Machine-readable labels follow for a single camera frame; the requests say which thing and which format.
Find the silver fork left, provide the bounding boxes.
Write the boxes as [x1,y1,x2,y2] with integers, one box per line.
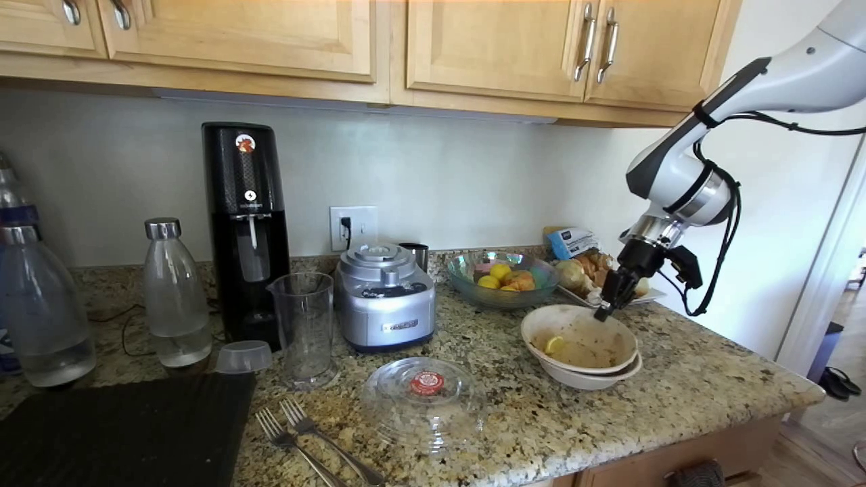
[255,412,342,487]

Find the small clear water bottle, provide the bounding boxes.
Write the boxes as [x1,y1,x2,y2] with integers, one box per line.
[144,218,212,368]

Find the small grey plastic cap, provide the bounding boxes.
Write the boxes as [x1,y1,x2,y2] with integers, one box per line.
[218,342,273,374]

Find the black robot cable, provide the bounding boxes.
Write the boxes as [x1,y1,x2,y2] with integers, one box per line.
[663,107,866,320]

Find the glass fruit bowl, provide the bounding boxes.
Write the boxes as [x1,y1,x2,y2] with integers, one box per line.
[444,249,557,311]

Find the beige speckled bowl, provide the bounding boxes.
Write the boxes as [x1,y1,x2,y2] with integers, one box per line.
[521,307,638,376]
[540,355,644,393]

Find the black drying mat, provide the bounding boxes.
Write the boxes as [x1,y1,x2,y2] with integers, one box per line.
[0,376,258,487]

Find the glass lid red knob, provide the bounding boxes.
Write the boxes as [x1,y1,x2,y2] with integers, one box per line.
[361,357,481,454]

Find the clear plastic measuring cup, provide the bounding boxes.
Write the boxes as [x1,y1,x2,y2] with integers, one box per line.
[268,274,339,391]

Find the white rectangular vegetable plate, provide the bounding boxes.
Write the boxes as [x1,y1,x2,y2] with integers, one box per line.
[554,268,660,315]

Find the silver fork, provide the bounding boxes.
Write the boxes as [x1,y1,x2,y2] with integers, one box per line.
[255,412,342,487]
[283,404,384,487]

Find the large clear water bottle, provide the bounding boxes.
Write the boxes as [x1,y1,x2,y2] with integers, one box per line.
[0,161,97,391]

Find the blue white snack bag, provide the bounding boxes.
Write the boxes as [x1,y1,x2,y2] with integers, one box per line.
[546,228,596,261]

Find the steel cup behind processor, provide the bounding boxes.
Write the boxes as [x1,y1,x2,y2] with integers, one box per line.
[398,241,427,274]

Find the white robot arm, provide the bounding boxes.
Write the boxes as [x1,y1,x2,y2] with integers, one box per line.
[592,0,866,320]

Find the white wall outlet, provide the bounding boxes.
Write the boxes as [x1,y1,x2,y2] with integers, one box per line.
[330,205,380,253]

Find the wooden lower cabinets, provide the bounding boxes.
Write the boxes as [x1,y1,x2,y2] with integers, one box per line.
[533,418,783,487]

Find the silver food processor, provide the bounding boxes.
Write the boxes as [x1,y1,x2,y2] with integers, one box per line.
[335,243,437,349]

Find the black soda maker machine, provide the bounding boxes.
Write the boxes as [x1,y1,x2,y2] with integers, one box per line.
[204,123,289,349]

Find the wooden upper cabinets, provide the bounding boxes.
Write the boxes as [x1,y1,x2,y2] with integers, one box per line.
[0,0,743,127]

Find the wooden cabinets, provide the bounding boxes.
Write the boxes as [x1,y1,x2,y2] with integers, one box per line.
[533,418,783,487]
[0,0,743,127]

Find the silver fork right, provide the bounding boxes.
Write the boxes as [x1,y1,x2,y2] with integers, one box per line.
[283,404,384,487]

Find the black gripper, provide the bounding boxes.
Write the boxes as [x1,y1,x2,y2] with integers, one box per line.
[592,241,705,322]

